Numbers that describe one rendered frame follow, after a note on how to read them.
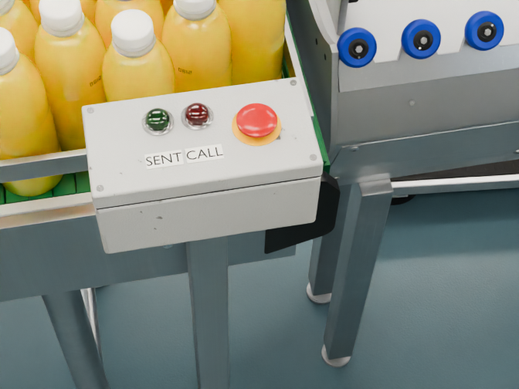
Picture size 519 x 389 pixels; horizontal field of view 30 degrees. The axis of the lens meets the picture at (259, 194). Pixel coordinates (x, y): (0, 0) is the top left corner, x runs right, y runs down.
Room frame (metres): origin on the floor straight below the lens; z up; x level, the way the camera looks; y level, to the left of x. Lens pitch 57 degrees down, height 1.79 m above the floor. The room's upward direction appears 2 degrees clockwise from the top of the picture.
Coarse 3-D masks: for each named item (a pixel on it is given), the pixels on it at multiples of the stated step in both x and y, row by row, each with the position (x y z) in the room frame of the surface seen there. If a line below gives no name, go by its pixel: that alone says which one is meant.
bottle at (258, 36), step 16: (224, 0) 0.70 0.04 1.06; (240, 0) 0.69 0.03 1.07; (256, 0) 0.69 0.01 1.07; (272, 0) 0.69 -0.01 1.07; (240, 16) 0.68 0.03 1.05; (256, 16) 0.68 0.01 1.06; (272, 16) 0.69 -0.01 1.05; (240, 32) 0.68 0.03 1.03; (256, 32) 0.68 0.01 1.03; (272, 32) 0.69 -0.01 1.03; (240, 48) 0.68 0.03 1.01; (256, 48) 0.68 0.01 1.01; (272, 48) 0.69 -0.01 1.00; (240, 64) 0.68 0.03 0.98; (256, 64) 0.68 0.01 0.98; (272, 64) 0.69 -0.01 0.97; (240, 80) 0.68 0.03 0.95; (256, 80) 0.68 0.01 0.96
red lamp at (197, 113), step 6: (186, 108) 0.52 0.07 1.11; (192, 108) 0.52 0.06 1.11; (198, 108) 0.52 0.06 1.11; (204, 108) 0.52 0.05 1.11; (186, 114) 0.51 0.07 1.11; (192, 114) 0.51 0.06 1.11; (198, 114) 0.51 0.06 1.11; (204, 114) 0.51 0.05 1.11; (186, 120) 0.51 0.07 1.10; (192, 120) 0.51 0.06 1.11; (198, 120) 0.51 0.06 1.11; (204, 120) 0.51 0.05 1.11
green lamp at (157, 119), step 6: (156, 108) 0.52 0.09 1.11; (150, 114) 0.51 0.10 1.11; (156, 114) 0.51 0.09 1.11; (162, 114) 0.51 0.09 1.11; (168, 114) 0.51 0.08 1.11; (150, 120) 0.50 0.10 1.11; (156, 120) 0.50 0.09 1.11; (162, 120) 0.51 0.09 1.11; (168, 120) 0.51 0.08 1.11; (150, 126) 0.50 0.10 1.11; (156, 126) 0.50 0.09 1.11; (162, 126) 0.50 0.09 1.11
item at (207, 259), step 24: (216, 240) 0.48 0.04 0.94; (192, 264) 0.48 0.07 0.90; (216, 264) 0.48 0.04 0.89; (192, 288) 0.48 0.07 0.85; (216, 288) 0.48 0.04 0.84; (192, 312) 0.50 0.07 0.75; (216, 312) 0.48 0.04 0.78; (216, 336) 0.48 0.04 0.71; (216, 360) 0.48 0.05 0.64; (216, 384) 0.48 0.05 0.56
